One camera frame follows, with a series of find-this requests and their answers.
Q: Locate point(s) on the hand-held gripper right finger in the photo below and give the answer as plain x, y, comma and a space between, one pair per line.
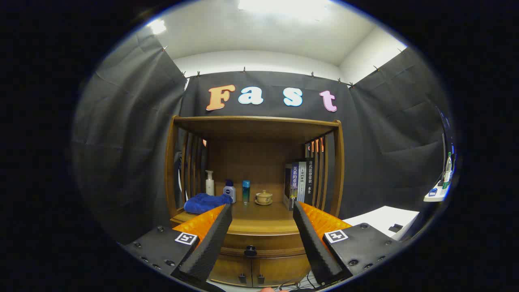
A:
314, 247

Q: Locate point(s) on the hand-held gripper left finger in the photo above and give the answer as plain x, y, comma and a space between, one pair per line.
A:
211, 247

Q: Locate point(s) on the wooden drawer with black knob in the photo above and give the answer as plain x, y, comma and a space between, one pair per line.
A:
275, 243

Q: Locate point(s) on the wooden cabinet door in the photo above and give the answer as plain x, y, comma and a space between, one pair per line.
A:
231, 269
279, 269

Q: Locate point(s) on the wooden countertop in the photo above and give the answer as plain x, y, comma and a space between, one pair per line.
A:
259, 219

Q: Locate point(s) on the white side cabinet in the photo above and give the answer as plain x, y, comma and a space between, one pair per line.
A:
377, 217

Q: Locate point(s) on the wooden cabinet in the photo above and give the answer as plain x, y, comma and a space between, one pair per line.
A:
259, 162

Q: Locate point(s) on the blue towel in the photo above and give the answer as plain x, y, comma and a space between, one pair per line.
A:
202, 202

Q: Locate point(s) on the white bottle with blue cap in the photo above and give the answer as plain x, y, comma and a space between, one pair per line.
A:
230, 192

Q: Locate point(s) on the white pump bottle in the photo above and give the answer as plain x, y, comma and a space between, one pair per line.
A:
210, 187

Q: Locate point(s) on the teal glass bottle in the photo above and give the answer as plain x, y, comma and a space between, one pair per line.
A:
246, 194

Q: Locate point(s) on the blue spine book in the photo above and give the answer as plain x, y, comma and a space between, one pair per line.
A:
294, 182

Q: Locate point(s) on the tan lidded teacup with saucer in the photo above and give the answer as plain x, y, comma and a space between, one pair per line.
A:
264, 198

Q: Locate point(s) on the small blue item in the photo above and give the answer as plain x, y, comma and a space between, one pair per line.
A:
433, 191

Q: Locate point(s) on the green bottle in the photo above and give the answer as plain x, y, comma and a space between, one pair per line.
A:
447, 174

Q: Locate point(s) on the small ceiling light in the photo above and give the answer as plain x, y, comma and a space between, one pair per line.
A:
157, 26

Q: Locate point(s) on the large ceiling light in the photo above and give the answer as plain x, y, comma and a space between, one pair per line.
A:
284, 6

